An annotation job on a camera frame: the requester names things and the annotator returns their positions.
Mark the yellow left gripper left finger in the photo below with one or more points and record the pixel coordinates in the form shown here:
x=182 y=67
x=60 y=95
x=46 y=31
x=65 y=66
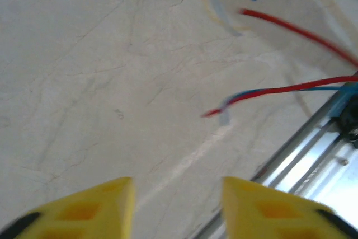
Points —
x=84 y=216

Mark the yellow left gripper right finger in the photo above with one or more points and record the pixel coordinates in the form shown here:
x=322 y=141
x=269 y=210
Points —
x=265 y=216

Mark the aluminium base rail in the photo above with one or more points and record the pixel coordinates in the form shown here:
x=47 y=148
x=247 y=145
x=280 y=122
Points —
x=307 y=166

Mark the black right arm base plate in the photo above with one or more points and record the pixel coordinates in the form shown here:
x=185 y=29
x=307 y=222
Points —
x=349 y=118

